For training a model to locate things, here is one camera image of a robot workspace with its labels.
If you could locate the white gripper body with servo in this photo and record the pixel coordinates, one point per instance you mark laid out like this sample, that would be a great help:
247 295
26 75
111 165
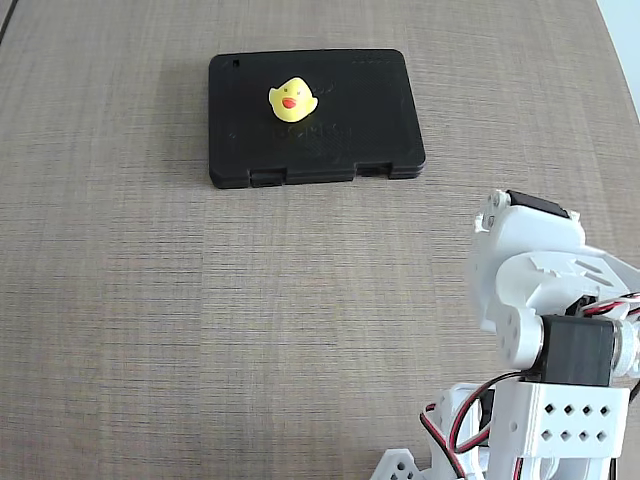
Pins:
537 203

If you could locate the yellow rubber duck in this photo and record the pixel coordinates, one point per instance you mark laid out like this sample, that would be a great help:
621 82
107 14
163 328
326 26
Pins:
292 102

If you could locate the black flat plastic case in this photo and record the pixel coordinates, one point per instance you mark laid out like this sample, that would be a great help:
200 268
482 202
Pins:
360 115

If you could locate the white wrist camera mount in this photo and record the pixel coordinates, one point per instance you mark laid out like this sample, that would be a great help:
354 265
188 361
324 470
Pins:
550 280

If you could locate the white perforated base bracket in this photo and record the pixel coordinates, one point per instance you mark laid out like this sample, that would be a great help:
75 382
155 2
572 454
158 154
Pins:
395 465

